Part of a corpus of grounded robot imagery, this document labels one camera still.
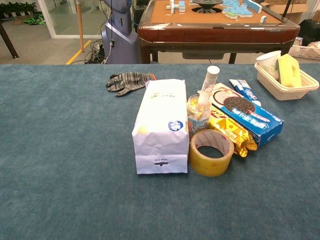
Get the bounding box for clear glass jar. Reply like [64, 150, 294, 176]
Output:
[186, 94, 213, 142]

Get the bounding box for brown mahjong table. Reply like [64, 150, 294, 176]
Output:
[137, 0, 302, 65]

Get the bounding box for green potted plants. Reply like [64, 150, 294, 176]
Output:
[0, 1, 38, 19]

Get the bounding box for black bag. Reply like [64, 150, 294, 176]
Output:
[298, 18, 320, 47]

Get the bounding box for gold foil snack packet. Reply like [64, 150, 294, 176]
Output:
[207, 105, 259, 159]

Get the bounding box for tangled black floor cables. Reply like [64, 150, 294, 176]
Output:
[83, 39, 109, 65]

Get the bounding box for dark table leg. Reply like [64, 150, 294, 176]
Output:
[0, 19, 20, 60]

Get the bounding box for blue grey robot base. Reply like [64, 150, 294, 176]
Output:
[100, 0, 141, 65]

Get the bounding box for grey striped work glove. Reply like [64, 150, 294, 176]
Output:
[105, 71, 157, 98]

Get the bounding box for wooden pole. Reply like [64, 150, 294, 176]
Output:
[75, 0, 85, 54]

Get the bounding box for white plastic crate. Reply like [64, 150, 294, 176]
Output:
[287, 44, 320, 61]

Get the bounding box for blue cookie box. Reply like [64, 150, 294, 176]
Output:
[197, 82, 285, 148]

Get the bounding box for yellow packing tape roll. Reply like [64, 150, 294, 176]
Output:
[188, 128, 235, 178]

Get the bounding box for yellow sponge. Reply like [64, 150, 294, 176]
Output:
[277, 53, 303, 89]

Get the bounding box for white paper cup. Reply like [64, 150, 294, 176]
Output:
[255, 50, 283, 81]

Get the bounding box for green cloth heap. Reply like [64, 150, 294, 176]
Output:
[22, 14, 47, 26]

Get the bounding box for cardboard box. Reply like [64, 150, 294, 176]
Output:
[264, 0, 314, 25]

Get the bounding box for white paper bag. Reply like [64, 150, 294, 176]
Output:
[131, 78, 190, 175]

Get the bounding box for white blue toothpaste tube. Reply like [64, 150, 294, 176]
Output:
[228, 78, 262, 107]

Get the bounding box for black mahjong table hub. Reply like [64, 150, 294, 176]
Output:
[191, 0, 224, 14]

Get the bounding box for beige plastic basket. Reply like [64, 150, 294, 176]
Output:
[253, 60, 320, 102]

